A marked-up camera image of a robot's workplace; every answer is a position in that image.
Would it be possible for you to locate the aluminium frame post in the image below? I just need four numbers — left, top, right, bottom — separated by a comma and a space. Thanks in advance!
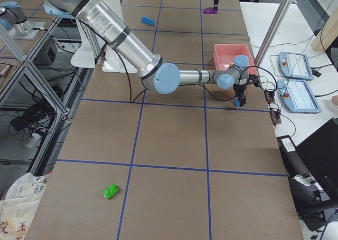
254, 0, 293, 66

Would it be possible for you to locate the pink plastic box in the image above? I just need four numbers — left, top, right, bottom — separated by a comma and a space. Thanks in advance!
213, 44, 254, 70

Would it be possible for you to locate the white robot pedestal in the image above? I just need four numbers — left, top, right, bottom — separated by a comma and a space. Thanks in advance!
71, 20, 125, 73

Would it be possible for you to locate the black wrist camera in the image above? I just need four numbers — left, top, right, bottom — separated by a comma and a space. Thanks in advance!
248, 74, 261, 88

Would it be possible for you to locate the white tote bag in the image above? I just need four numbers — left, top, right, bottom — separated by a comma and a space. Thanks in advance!
1, 172, 50, 239

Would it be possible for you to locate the long blue block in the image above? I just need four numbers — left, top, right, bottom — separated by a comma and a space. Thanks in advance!
141, 16, 155, 26

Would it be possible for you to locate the purple block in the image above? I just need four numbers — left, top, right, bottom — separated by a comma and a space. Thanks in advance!
203, 7, 218, 14

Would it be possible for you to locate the black laptop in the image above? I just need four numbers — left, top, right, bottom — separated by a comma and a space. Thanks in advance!
296, 118, 337, 197

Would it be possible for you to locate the black relay board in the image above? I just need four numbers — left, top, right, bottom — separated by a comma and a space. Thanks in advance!
264, 90, 281, 126

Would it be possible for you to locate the near teach pendant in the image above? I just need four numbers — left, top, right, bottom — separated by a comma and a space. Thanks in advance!
277, 79, 322, 113

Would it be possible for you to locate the green block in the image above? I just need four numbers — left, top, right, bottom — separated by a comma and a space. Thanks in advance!
102, 184, 119, 199

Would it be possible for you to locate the far teach pendant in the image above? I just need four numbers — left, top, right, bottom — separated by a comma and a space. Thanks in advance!
278, 52, 314, 81

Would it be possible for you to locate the teach pendant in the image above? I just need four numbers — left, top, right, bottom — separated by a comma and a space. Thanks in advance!
278, 52, 314, 81
277, 79, 322, 113

